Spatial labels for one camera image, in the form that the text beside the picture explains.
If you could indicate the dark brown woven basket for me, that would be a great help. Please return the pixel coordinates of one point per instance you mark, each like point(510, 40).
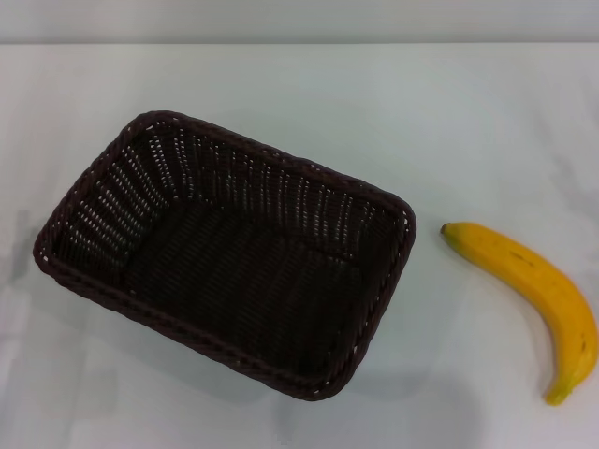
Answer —
point(243, 271)

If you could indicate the yellow banana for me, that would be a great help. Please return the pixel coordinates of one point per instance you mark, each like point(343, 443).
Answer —
point(543, 276)

